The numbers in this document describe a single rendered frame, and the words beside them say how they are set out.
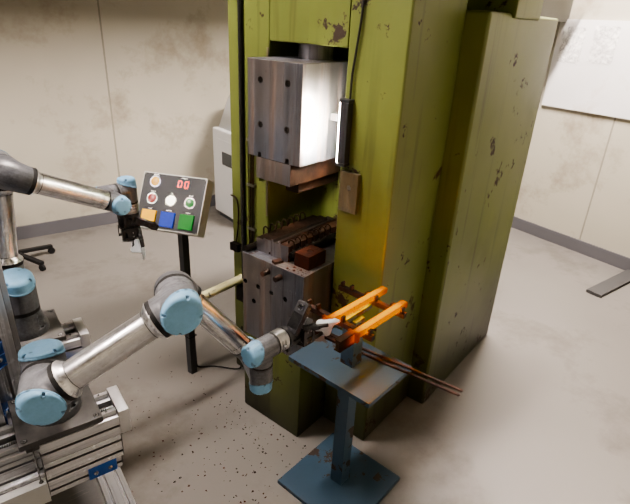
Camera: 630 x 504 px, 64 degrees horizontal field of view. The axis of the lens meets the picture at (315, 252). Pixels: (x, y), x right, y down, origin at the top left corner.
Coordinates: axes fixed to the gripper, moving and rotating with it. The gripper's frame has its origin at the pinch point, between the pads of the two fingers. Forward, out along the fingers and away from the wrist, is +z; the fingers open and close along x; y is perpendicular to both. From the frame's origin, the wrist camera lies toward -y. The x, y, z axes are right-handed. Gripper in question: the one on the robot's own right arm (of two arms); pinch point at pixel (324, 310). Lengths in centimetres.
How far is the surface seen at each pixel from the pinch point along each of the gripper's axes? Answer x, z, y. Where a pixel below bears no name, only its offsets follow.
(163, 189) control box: -114, 8, -14
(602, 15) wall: -44, 391, -106
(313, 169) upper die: -48, 43, -32
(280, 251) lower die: -52, 28, 4
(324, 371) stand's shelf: -3.0, 5.8, 31.6
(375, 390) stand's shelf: 17.6, 11.3, 31.6
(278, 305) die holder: -46, 22, 28
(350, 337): 12.7, -0.6, 4.8
